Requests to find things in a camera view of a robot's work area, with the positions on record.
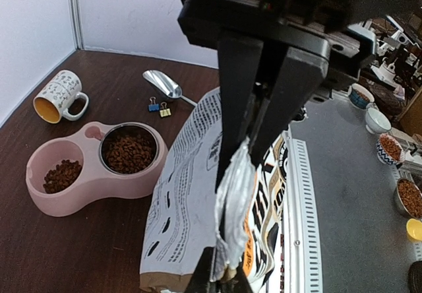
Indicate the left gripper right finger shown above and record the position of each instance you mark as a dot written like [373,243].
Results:
[239,283]

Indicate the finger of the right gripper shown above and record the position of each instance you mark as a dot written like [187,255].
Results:
[298,77]
[238,60]

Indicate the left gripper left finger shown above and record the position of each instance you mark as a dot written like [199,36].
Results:
[200,280]

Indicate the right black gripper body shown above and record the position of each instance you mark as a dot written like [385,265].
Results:
[297,22]

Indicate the dog food bag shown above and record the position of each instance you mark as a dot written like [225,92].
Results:
[182,217]

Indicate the metal food scoop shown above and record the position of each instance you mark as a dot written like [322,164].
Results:
[166,85]

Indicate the gold binder clip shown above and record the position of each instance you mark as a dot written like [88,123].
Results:
[164,110]

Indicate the pink double pet bowl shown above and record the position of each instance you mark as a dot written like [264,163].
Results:
[95,180]

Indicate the blue binder clip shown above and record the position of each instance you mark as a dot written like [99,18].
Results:
[153,105]

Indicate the dark blue kibble bowl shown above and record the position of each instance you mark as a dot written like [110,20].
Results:
[359,96]

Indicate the white ceramic bowl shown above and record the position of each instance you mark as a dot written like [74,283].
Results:
[376,122]

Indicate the blue patterned kibble bowl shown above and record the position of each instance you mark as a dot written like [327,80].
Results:
[389,151]

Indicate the brown dog kibble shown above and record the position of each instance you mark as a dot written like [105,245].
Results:
[62,176]

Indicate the bowl of kibble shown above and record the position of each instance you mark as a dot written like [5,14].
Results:
[407,199]

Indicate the black round stand base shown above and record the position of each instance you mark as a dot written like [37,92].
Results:
[414,277]

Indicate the white patterned mug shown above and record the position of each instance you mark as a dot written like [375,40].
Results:
[53,102]

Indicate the yellow cup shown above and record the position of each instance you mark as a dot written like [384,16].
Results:
[414,230]

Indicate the right aluminium frame post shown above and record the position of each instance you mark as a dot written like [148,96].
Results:
[74,6]

